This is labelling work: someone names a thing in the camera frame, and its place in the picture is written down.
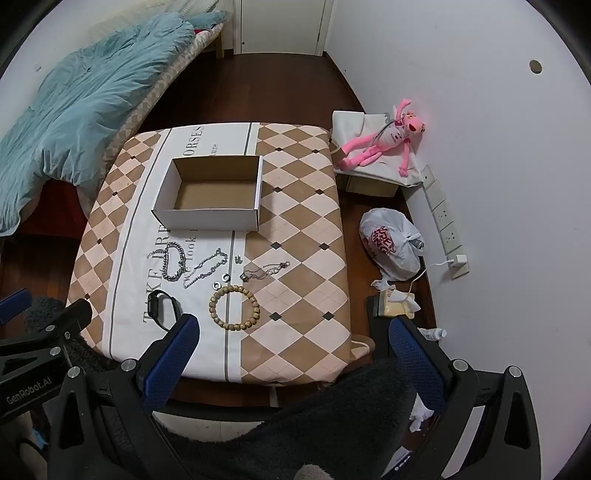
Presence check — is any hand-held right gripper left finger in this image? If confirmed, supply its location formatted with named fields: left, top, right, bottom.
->
left=46, top=313, right=201, bottom=480

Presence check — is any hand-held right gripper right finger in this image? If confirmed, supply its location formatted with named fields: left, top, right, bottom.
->
left=383, top=316, right=542, bottom=480

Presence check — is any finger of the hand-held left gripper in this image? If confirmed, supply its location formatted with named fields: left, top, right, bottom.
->
left=0, top=299, right=94, bottom=366
left=0, top=288, right=33, bottom=326

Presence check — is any black smartwatch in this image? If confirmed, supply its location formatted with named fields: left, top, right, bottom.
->
left=148, top=289, right=183, bottom=332

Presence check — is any wooden bead bracelet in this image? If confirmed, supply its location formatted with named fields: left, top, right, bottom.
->
left=209, top=285, right=260, bottom=332

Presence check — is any chunky silver chain bracelet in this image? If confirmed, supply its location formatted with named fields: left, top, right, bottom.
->
left=159, top=241, right=188, bottom=282

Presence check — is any thin silver necklace chain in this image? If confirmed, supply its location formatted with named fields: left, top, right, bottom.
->
left=184, top=248, right=229, bottom=289

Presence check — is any thin silver bracelet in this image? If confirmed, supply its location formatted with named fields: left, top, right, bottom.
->
left=240, top=261, right=291, bottom=283

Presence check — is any white cardboard box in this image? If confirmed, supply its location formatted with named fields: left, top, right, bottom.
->
left=151, top=156, right=264, bottom=232

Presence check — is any crumpled white tissue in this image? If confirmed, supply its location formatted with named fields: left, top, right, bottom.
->
left=407, top=396, right=435, bottom=433

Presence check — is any yellowish tissue packet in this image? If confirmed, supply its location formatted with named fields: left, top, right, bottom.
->
left=376, top=288, right=421, bottom=319

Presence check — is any white plastic bag red print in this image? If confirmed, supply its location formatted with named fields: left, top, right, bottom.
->
left=359, top=208, right=426, bottom=280

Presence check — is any white power strip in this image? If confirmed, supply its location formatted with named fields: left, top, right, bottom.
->
left=421, top=164, right=469, bottom=280

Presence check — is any checkered printed tablecloth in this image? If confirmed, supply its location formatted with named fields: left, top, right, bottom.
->
left=66, top=122, right=352, bottom=384

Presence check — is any light blue blanket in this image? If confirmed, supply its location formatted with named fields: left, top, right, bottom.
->
left=0, top=11, right=227, bottom=236

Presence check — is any pink plush toy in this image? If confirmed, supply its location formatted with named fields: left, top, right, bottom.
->
left=335, top=98, right=428, bottom=176

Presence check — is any white door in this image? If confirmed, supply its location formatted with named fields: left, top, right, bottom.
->
left=233, top=0, right=334, bottom=56

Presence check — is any white charger cable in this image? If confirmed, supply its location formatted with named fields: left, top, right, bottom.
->
left=406, top=260, right=455, bottom=296

